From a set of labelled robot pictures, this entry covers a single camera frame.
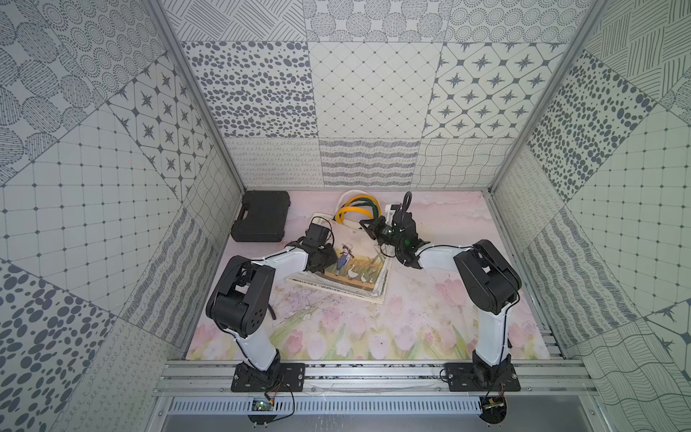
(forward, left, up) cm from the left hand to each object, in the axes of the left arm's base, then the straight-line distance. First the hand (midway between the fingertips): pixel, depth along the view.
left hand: (342, 259), depth 94 cm
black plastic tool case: (+19, +34, +1) cm, 39 cm away
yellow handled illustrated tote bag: (+20, -2, +1) cm, 20 cm away
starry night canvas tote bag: (+28, +3, 0) cm, 28 cm away
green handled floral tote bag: (-3, -7, -1) cm, 8 cm away
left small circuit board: (-42, +20, -6) cm, 47 cm away
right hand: (+10, -6, +10) cm, 16 cm away
